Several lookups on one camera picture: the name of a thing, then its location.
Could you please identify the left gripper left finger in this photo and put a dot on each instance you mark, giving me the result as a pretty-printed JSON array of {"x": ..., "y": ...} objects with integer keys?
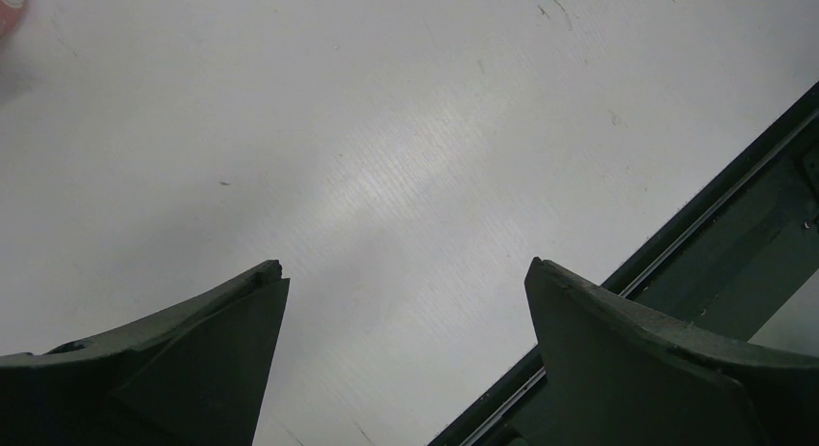
[{"x": 194, "y": 373}]

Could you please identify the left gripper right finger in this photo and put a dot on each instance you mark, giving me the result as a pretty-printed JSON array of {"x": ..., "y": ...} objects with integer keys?
[{"x": 621, "y": 373}]

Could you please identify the pink mug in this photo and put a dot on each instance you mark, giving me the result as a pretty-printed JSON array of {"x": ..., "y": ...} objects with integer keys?
[{"x": 12, "y": 12}]

